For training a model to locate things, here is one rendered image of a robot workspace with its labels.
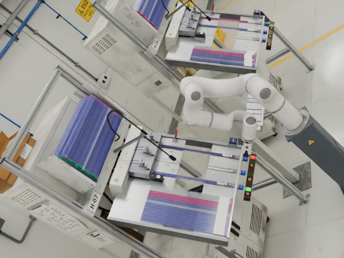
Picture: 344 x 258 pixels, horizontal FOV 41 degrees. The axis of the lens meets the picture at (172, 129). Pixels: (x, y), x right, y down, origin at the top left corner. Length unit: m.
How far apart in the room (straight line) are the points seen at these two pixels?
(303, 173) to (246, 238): 0.72
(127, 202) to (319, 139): 1.21
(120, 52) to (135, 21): 0.29
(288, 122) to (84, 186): 1.25
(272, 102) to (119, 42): 1.48
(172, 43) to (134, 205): 1.52
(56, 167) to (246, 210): 1.43
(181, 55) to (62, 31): 1.89
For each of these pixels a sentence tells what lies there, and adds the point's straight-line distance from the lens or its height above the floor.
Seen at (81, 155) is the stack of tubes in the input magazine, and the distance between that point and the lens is 2.70.
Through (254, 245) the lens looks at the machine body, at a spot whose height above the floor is 0.16.
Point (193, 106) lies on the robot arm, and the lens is 2.48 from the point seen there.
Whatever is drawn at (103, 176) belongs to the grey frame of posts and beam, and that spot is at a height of 1.35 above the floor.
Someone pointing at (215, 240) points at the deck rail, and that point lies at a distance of 2.64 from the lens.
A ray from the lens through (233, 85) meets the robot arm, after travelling 2.55.
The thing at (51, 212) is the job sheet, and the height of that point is 1.44.
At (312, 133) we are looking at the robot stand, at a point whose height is 0.63.
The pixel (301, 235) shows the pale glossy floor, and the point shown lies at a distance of 3.34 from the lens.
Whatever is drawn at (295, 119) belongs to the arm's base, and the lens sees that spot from 2.75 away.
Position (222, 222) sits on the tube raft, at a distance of 2.68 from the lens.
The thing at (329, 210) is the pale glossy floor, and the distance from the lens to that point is 3.30.
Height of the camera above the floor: 2.34
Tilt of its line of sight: 24 degrees down
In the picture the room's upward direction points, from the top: 52 degrees counter-clockwise
